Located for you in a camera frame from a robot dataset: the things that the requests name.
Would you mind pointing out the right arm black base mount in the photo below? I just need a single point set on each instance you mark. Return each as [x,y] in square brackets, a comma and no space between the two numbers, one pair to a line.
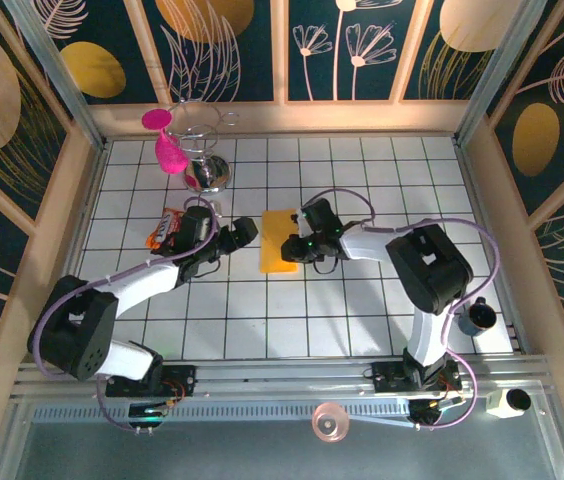
[387,380]

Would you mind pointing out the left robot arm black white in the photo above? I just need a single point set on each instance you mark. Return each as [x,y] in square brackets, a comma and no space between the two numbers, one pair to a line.
[77,330]

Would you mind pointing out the black controller board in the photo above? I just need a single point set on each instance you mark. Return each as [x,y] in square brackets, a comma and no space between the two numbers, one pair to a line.
[147,412]
[427,412]

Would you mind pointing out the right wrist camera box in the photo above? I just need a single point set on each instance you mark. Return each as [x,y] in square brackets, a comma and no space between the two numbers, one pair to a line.
[319,217]

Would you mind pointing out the aluminium mounting rail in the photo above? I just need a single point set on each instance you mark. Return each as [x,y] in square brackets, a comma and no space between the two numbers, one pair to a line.
[282,380]

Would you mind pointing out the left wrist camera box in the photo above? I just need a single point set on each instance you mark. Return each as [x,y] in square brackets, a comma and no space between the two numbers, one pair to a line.
[194,227]

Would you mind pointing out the clear pink plastic spool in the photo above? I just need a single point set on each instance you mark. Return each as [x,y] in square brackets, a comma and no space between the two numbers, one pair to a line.
[331,425]

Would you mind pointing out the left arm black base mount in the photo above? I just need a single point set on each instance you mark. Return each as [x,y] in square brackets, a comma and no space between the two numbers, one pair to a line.
[182,380]

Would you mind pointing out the colourful snack bag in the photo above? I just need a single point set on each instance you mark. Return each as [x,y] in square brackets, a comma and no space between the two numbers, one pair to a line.
[164,230]

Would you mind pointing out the white box camera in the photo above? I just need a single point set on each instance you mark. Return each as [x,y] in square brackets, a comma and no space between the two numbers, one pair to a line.
[497,407]

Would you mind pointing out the dark blue mug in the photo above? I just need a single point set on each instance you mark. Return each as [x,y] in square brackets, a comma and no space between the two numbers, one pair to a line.
[479,317]

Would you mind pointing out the yellow paper sheet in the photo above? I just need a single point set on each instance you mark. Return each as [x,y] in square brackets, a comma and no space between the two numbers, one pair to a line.
[274,250]

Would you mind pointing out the aluminium frame post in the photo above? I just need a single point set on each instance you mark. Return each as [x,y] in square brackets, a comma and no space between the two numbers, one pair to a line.
[499,75]
[59,75]

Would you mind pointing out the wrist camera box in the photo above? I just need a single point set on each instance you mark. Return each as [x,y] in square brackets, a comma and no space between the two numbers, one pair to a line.
[194,227]
[319,217]

